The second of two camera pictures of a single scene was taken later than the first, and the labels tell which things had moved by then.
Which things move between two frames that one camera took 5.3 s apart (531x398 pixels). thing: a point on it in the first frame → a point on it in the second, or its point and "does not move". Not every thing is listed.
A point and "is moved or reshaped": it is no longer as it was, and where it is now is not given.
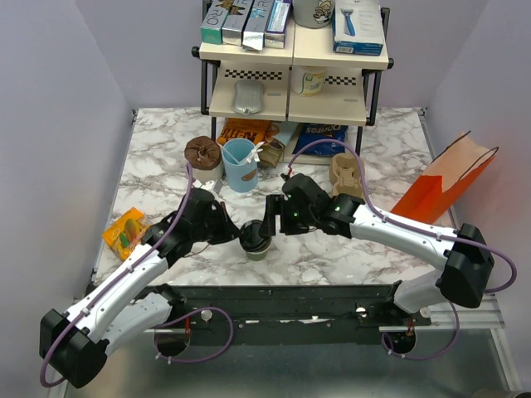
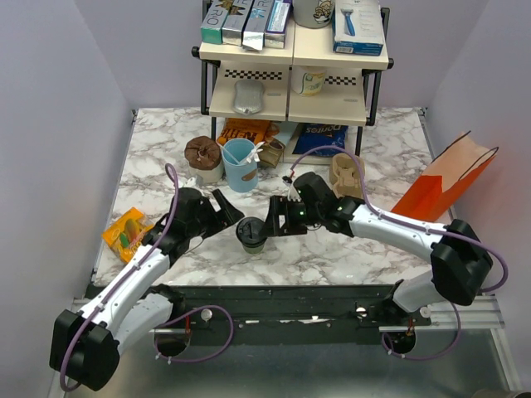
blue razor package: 357,27 does not move
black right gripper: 276,204 does not move
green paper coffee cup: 257,256 is moved or reshaped
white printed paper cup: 308,80 does not move
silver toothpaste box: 231,30 does not move
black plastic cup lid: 250,239 is moved or reshaped
